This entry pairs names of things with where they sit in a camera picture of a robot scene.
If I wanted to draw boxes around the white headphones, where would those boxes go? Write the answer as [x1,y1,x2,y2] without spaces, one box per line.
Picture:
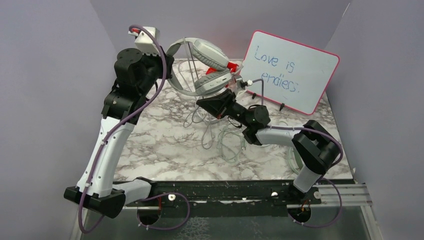
[192,103,222,125]

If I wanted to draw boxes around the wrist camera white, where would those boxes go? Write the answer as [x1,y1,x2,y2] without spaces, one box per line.
[128,26,160,56]
[227,75,253,96]

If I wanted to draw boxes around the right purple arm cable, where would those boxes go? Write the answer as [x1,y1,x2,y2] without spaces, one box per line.
[246,78,344,229]

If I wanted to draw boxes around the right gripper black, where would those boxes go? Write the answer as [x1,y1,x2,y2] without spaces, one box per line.
[195,89,251,128]

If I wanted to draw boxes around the green headphones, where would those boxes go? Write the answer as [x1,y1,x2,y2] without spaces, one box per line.
[286,147,303,175]

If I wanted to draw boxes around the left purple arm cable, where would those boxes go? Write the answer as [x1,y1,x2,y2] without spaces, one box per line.
[77,24,167,234]

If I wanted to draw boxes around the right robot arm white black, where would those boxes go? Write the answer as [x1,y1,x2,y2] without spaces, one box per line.
[196,89,344,204]

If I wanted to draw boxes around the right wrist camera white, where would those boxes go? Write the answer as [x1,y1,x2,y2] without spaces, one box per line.
[227,75,253,96]

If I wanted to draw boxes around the grey headphones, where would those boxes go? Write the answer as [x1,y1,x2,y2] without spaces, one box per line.
[165,37,233,98]

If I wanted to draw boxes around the pink framed whiteboard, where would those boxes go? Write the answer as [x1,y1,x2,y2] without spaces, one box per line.
[240,30,340,115]

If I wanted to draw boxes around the red plastic bin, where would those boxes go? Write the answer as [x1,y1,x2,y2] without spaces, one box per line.
[205,61,240,75]

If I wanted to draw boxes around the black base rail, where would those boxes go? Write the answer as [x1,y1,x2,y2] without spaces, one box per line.
[127,180,322,218]

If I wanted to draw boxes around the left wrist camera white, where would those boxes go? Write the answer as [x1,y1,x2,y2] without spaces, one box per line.
[128,26,160,56]

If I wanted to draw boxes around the aluminium frame rail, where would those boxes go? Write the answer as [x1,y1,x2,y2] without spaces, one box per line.
[316,184,373,207]

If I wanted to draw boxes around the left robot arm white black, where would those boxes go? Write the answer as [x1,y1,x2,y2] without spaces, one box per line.
[63,48,174,219]

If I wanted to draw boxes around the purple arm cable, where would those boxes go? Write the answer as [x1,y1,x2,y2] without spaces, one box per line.
[246,78,344,229]
[77,24,167,234]

